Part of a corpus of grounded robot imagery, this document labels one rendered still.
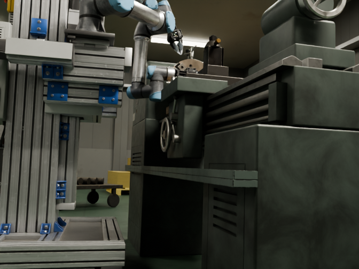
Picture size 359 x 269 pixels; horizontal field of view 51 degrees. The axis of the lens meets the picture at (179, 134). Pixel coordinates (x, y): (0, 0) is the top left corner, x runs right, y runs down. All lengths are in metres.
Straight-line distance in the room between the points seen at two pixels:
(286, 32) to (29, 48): 1.03
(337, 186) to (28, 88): 1.48
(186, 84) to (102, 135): 7.45
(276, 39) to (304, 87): 0.28
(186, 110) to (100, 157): 7.40
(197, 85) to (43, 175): 0.89
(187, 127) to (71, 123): 0.72
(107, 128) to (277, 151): 8.05
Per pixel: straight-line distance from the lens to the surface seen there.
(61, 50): 1.70
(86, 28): 1.85
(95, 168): 8.87
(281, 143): 0.99
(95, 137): 8.90
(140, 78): 2.14
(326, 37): 1.25
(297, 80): 1.04
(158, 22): 2.11
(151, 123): 2.41
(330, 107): 1.08
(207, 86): 1.54
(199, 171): 1.17
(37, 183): 1.96
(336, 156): 1.08
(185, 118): 1.52
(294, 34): 1.19
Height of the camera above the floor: 0.57
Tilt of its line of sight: 5 degrees up
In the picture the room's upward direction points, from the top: 2 degrees clockwise
